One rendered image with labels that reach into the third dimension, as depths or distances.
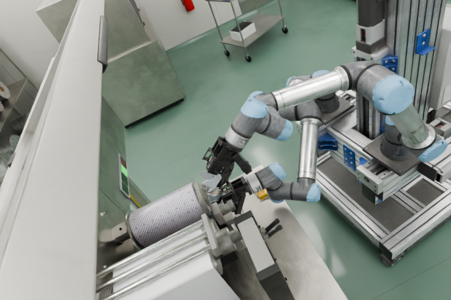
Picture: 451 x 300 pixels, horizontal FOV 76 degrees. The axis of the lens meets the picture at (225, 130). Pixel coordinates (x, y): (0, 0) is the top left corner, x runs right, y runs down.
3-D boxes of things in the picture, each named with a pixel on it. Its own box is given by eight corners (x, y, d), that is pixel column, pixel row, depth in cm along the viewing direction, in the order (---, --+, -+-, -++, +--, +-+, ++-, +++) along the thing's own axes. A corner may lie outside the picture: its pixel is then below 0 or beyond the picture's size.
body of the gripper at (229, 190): (215, 185, 116) (241, 172, 117) (221, 197, 122) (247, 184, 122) (220, 199, 111) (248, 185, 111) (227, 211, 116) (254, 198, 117)
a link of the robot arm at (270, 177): (288, 182, 118) (285, 169, 113) (264, 194, 117) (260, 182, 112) (280, 170, 124) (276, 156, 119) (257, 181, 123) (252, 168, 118)
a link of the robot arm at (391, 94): (425, 129, 128) (376, 56, 97) (455, 151, 117) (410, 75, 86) (403, 147, 132) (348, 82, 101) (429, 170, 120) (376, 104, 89)
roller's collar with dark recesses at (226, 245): (239, 253, 78) (231, 242, 74) (219, 264, 78) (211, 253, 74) (231, 233, 83) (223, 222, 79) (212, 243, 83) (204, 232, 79)
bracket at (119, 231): (129, 234, 98) (126, 231, 97) (114, 242, 98) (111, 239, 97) (129, 222, 102) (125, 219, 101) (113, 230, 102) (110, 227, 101)
